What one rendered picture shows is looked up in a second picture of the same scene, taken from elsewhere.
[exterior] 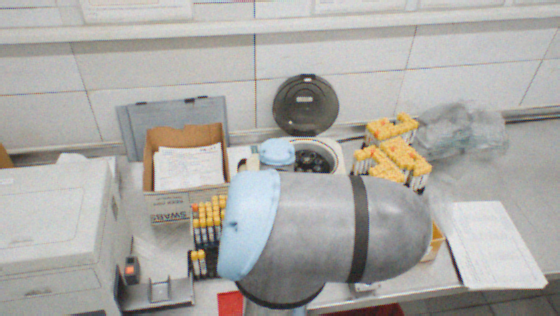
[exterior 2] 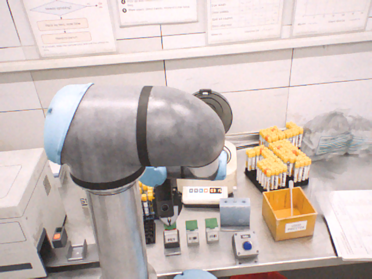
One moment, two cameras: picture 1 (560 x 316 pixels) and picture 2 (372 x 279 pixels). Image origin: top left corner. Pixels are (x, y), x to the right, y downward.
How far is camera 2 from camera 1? 27 cm
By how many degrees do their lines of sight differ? 13
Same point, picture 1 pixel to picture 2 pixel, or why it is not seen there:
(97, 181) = (32, 161)
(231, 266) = (49, 143)
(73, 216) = (9, 182)
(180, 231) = not seen: hidden behind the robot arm
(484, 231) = (360, 213)
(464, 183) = (346, 177)
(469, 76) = (346, 91)
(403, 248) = (176, 127)
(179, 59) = (108, 82)
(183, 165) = not seen: hidden behind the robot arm
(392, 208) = (168, 98)
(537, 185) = not seen: outside the picture
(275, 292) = (88, 170)
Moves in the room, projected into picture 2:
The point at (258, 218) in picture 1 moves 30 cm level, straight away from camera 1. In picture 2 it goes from (67, 104) to (117, 35)
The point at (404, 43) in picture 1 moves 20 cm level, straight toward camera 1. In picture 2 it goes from (284, 64) to (274, 84)
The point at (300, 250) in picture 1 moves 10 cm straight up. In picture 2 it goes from (96, 127) to (78, 51)
